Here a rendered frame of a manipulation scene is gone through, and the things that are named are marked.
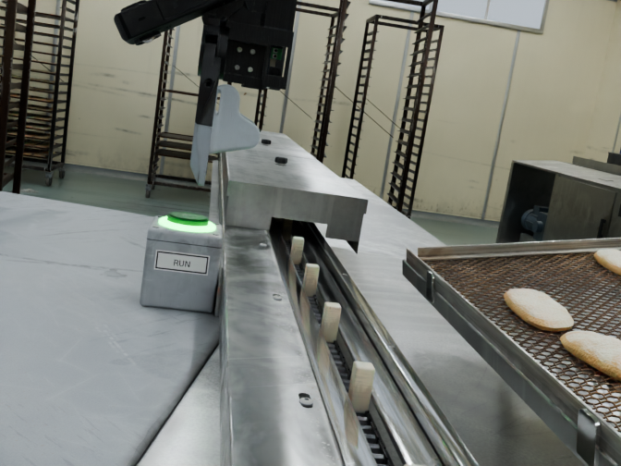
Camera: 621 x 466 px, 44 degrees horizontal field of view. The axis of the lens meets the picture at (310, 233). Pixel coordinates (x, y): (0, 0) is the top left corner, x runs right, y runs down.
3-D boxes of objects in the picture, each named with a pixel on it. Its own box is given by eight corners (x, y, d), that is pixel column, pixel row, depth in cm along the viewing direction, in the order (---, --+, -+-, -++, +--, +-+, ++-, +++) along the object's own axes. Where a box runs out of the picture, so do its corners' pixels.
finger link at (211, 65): (213, 121, 66) (225, 26, 67) (194, 118, 66) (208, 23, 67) (211, 136, 70) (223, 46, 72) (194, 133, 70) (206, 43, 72)
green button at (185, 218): (166, 225, 76) (168, 209, 76) (207, 230, 77) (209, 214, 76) (164, 232, 72) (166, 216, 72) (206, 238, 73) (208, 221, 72)
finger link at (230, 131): (254, 186, 67) (267, 86, 69) (187, 177, 66) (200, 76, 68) (251, 192, 70) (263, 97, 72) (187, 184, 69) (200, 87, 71)
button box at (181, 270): (140, 316, 80) (152, 213, 78) (215, 324, 81) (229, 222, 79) (131, 342, 72) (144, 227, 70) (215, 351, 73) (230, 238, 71)
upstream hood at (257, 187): (219, 150, 218) (223, 120, 216) (281, 159, 220) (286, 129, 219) (221, 237, 96) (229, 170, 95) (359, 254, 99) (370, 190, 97)
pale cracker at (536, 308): (493, 295, 65) (494, 282, 65) (538, 293, 65) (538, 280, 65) (534, 333, 55) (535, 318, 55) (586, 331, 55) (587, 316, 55)
